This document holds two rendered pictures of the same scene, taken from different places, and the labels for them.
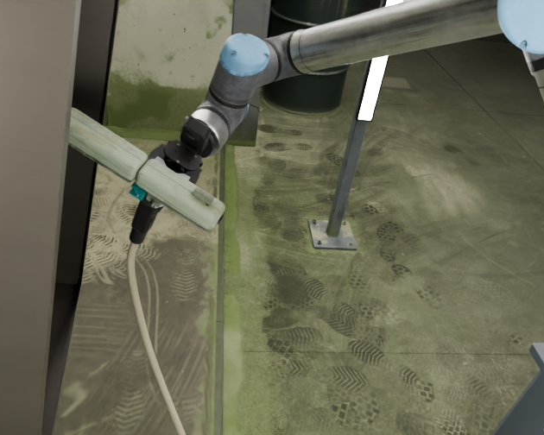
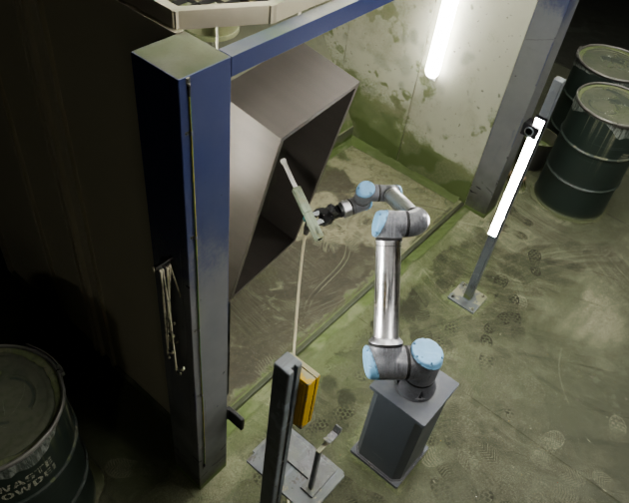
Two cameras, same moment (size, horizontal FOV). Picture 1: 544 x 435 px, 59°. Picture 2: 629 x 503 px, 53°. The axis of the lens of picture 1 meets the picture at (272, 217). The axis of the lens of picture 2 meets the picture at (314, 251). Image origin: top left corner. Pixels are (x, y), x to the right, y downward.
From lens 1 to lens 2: 254 cm
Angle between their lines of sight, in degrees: 33
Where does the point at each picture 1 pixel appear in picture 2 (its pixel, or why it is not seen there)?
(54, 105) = (258, 206)
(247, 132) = (480, 206)
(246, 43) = (366, 186)
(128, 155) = (305, 208)
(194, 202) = (314, 230)
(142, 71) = (426, 138)
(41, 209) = (254, 218)
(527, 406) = not seen: hidden behind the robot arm
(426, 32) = not seen: hidden behind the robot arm
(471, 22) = not seen: hidden behind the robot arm
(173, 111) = (437, 170)
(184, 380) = (320, 307)
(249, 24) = (500, 138)
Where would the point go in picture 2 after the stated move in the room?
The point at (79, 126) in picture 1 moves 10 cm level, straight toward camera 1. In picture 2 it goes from (297, 193) to (289, 204)
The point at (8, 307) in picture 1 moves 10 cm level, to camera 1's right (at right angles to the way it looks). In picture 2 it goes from (246, 230) to (258, 243)
